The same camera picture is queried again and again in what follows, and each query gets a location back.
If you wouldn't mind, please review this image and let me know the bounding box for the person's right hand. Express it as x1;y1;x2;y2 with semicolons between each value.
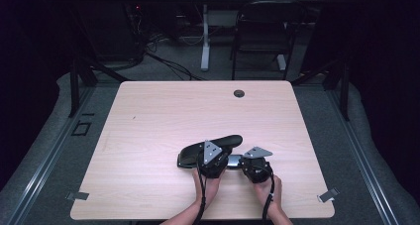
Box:
253;174;283;211

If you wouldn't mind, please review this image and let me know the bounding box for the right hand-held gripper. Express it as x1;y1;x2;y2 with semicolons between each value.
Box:
238;146;275;184

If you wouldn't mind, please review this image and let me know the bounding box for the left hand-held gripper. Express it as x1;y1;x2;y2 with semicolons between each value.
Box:
196;139;233;179

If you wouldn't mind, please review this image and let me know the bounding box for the person's left hand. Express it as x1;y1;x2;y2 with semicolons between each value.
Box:
192;168;226;207

